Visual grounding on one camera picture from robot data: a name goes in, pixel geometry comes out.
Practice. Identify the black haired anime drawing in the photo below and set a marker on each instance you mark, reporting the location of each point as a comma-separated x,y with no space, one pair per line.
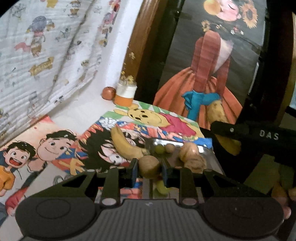
95,149

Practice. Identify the small red apple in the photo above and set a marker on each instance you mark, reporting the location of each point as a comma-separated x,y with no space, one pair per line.
108,93

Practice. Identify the Winnie the Pooh drawing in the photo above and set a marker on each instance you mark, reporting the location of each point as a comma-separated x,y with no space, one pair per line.
169,125

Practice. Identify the two boys cartoon drawing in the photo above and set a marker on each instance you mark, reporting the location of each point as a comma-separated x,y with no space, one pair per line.
40,157

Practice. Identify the green grape on tray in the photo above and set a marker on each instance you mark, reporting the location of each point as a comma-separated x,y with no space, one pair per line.
159,149

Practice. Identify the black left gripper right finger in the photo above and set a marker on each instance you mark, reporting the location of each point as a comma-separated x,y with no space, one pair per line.
185,180

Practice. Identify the dark metal tray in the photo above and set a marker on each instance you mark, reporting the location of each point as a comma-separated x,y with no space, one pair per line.
177,154

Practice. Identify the person's right hand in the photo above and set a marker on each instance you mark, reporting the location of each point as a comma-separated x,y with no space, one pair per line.
284,189

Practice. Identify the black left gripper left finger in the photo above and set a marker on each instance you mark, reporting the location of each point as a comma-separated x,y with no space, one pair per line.
116,179

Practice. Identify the small brown round fruit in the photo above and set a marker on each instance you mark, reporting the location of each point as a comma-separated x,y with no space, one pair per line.
149,167

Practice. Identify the white cartoon print cloth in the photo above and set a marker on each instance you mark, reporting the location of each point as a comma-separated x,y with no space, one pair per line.
49,49

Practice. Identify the small brown fruit on tray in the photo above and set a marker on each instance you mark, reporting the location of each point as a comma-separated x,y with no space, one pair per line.
170,148

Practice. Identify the brown wooden door frame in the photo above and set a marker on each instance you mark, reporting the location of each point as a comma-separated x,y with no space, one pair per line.
142,39

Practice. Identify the white and orange jar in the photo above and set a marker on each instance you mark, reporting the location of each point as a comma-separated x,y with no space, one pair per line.
125,92

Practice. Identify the green grape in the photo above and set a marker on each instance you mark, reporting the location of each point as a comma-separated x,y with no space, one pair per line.
159,149
162,189

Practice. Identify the tan round potato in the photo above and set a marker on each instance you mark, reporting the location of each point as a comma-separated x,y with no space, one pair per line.
197,165

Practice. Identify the girl in orange dress poster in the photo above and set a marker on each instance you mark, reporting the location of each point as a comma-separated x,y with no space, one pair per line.
212,60

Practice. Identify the spotted yellow banana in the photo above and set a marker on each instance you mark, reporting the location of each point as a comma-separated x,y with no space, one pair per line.
223,125

